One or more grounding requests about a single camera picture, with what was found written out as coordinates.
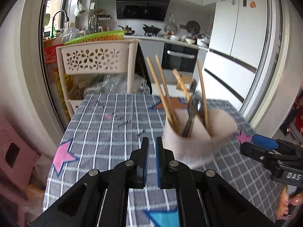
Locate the white refrigerator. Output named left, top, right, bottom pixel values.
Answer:
left=202, top=0, right=268, bottom=110

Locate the plain bamboo chopstick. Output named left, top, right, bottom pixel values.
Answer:
left=145, top=56, right=178, bottom=133

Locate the black range hood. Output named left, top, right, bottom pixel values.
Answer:
left=116, top=0, right=170, bottom=22

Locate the beige utensil holder caddy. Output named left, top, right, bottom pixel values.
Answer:
left=162, top=109, right=238, bottom=169

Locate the red plastic basket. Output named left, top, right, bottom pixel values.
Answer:
left=44, top=44, right=62, bottom=65

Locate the black kitchen faucet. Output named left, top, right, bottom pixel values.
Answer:
left=51, top=9, right=70, bottom=38

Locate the black built-in oven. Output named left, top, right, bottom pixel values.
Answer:
left=161, top=43, right=198, bottom=73

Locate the white rice cooker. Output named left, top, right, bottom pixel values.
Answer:
left=197, top=36, right=210, bottom=48

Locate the dark plastic spoon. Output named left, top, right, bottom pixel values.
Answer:
left=182, top=92, right=203, bottom=137

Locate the beige flower-cutout storage cart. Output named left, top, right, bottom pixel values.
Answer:
left=56, top=39, right=138, bottom=117

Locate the grey checked tablecloth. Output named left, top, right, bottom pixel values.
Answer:
left=42, top=92, right=288, bottom=227

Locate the steel pot with lid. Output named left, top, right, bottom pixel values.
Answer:
left=119, top=26, right=135, bottom=35

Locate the cardboard box on floor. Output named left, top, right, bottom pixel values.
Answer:
left=180, top=74, right=197, bottom=92

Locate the person's right hand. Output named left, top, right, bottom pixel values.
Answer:
left=275, top=190, right=303, bottom=220

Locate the pink plastic stool stack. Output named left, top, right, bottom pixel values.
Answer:
left=1, top=116, right=39, bottom=191

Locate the clear plastic bag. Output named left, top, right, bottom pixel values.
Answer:
left=83, top=73, right=151, bottom=97

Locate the black wok on stove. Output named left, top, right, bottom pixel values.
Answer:
left=142, top=24, right=161, bottom=35

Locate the green tray on cart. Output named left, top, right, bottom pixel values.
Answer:
left=64, top=30, right=126, bottom=46

